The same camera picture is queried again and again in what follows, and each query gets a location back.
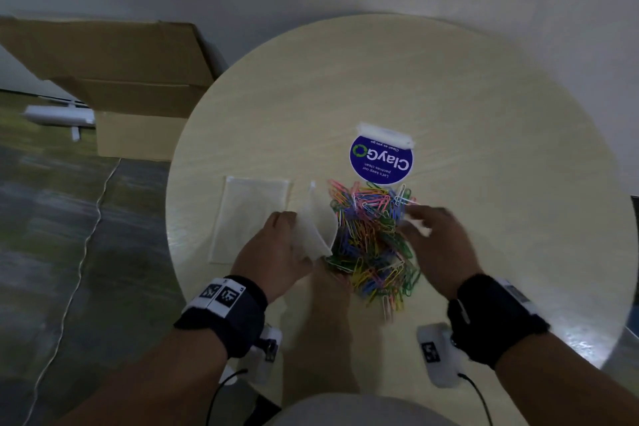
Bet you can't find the person's left forearm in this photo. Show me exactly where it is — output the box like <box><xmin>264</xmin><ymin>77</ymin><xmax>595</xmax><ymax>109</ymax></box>
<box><xmin>50</xmin><ymin>328</ymin><xmax>228</xmax><ymax>426</ymax></box>

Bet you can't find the black left wrist band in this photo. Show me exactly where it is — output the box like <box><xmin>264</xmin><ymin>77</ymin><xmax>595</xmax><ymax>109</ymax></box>
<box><xmin>174</xmin><ymin>275</ymin><xmax>269</xmax><ymax>359</ymax></box>

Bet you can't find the black left camera cable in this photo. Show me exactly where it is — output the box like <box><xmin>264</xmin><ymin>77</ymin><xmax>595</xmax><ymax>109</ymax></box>
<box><xmin>205</xmin><ymin>368</ymin><xmax>249</xmax><ymax>426</ymax></box>

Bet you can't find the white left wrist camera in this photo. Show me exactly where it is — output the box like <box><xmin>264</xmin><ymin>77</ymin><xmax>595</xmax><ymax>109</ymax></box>
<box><xmin>220</xmin><ymin>325</ymin><xmax>283</xmax><ymax>385</ymax></box>

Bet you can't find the person's right hand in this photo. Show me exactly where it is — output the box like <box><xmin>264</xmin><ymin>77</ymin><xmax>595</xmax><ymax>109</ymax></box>
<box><xmin>398</xmin><ymin>204</ymin><xmax>484</xmax><ymax>301</ymax></box>

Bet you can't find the clear plastic bag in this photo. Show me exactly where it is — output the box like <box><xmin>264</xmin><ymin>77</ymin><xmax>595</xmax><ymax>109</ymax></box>
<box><xmin>208</xmin><ymin>175</ymin><xmax>292</xmax><ymax>266</ymax></box>
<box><xmin>292</xmin><ymin>181</ymin><xmax>339</xmax><ymax>262</ymax></box>

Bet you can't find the black right camera cable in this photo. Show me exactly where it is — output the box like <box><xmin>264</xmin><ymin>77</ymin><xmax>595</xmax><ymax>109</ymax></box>
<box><xmin>457</xmin><ymin>373</ymin><xmax>495</xmax><ymax>426</ymax></box>

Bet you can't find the black camera cable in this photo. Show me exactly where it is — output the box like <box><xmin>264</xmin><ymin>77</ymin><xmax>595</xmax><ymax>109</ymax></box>
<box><xmin>205</xmin><ymin>368</ymin><xmax>249</xmax><ymax>426</ymax></box>
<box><xmin>457</xmin><ymin>373</ymin><xmax>495</xmax><ymax>426</ymax></box>

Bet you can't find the person's right forearm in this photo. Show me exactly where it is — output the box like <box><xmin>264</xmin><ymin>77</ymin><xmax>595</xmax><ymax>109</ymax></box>
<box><xmin>493</xmin><ymin>331</ymin><xmax>639</xmax><ymax>426</ymax></box>

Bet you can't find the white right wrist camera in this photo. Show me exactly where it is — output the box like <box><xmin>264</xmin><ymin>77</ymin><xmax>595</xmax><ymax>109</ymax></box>
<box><xmin>417</xmin><ymin>323</ymin><xmax>466</xmax><ymax>388</ymax></box>

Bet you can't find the person's left hand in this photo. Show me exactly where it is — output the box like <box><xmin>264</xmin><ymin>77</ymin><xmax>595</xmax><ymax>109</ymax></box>
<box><xmin>231</xmin><ymin>211</ymin><xmax>313</xmax><ymax>304</ymax></box>

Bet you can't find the black right wrist band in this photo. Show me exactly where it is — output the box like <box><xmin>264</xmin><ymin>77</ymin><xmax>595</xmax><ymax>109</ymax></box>
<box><xmin>447</xmin><ymin>273</ymin><xmax>550</xmax><ymax>369</ymax></box>

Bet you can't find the brown cardboard box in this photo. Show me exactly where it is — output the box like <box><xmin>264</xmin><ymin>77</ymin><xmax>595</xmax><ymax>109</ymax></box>
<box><xmin>0</xmin><ymin>16</ymin><xmax>221</xmax><ymax>162</ymax></box>

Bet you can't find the blue round sticker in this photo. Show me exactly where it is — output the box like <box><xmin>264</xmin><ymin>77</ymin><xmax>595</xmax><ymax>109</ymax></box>
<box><xmin>349</xmin><ymin>135</ymin><xmax>414</xmax><ymax>186</ymax></box>

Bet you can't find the white tube fixture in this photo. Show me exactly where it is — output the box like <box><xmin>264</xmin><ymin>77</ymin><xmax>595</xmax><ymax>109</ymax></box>
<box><xmin>22</xmin><ymin>102</ymin><xmax>96</xmax><ymax>143</ymax></box>

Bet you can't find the white floor cable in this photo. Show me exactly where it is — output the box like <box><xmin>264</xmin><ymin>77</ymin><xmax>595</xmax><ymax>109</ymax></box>
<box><xmin>22</xmin><ymin>157</ymin><xmax>123</xmax><ymax>426</ymax></box>

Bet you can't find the black wrist band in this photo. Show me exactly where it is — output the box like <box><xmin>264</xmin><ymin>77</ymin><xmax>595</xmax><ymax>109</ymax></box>
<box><xmin>447</xmin><ymin>273</ymin><xmax>550</xmax><ymax>369</ymax></box>
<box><xmin>174</xmin><ymin>275</ymin><xmax>269</xmax><ymax>359</ymax></box>

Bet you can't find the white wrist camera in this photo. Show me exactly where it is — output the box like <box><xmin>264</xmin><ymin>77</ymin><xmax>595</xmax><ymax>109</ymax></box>
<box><xmin>220</xmin><ymin>325</ymin><xmax>283</xmax><ymax>385</ymax></box>
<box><xmin>417</xmin><ymin>323</ymin><xmax>466</xmax><ymax>388</ymax></box>

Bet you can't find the pile of colourful paper clips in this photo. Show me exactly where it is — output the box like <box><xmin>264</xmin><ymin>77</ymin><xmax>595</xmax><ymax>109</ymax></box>
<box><xmin>324</xmin><ymin>179</ymin><xmax>423</xmax><ymax>322</ymax></box>

